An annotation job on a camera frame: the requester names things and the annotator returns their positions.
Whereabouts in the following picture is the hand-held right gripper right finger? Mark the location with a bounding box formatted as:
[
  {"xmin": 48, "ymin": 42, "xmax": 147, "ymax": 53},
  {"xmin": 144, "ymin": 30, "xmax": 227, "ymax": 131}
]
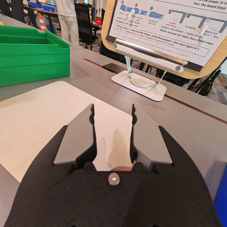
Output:
[{"xmin": 130, "ymin": 104, "xmax": 173, "ymax": 171}]

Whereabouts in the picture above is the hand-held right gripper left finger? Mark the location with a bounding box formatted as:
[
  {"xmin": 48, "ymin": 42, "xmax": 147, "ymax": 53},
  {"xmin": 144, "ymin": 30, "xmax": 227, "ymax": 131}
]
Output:
[{"xmin": 54, "ymin": 104, "xmax": 98, "ymax": 165}]

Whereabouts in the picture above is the white whiteboard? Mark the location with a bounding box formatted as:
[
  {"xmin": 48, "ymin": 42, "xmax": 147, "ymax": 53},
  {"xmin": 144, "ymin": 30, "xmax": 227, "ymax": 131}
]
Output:
[
  {"xmin": 0, "ymin": 81, "xmax": 133, "ymax": 183},
  {"xmin": 111, "ymin": 70, "xmax": 167, "ymax": 102}
]

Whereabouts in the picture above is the green plastic bin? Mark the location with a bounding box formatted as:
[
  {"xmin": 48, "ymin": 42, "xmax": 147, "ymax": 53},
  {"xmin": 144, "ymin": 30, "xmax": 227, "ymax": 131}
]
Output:
[{"xmin": 0, "ymin": 25, "xmax": 71, "ymax": 88}]

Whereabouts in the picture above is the blue plastic bin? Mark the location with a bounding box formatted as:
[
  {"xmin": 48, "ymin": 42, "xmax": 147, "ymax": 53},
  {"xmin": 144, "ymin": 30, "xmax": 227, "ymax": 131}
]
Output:
[{"xmin": 214, "ymin": 164, "xmax": 227, "ymax": 227}]

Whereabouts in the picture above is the dark bag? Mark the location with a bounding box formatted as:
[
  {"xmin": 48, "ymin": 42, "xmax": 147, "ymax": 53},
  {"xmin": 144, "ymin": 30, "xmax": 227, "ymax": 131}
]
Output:
[{"xmin": 188, "ymin": 69, "xmax": 222, "ymax": 96}]

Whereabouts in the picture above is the dark wooden stand base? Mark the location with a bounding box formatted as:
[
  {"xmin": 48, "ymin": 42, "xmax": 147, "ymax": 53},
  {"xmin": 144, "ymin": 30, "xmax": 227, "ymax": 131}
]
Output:
[{"xmin": 102, "ymin": 63, "xmax": 127, "ymax": 74}]

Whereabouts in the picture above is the instruction poster board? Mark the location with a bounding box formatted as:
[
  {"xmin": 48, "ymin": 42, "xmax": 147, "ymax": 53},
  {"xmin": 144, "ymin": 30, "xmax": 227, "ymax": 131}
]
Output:
[{"xmin": 101, "ymin": 0, "xmax": 227, "ymax": 87}]

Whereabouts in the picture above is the black office chair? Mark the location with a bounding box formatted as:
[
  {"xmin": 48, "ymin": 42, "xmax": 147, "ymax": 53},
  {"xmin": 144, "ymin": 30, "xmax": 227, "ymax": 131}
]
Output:
[{"xmin": 74, "ymin": 2, "xmax": 98, "ymax": 50}]

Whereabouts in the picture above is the orange traffic cone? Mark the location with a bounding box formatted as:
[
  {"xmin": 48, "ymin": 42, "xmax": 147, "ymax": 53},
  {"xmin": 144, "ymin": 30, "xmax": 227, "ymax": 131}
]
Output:
[{"xmin": 37, "ymin": 12, "xmax": 47, "ymax": 32}]

